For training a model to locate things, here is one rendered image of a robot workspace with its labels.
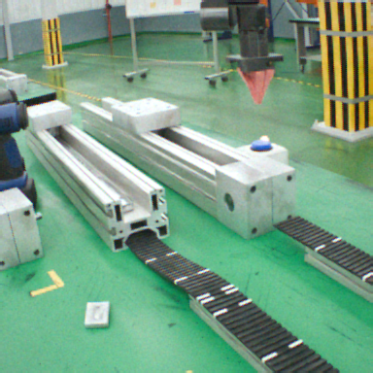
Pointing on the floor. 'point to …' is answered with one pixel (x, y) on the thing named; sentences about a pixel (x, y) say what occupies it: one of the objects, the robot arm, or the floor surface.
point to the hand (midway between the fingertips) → (257, 99)
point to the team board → (167, 15)
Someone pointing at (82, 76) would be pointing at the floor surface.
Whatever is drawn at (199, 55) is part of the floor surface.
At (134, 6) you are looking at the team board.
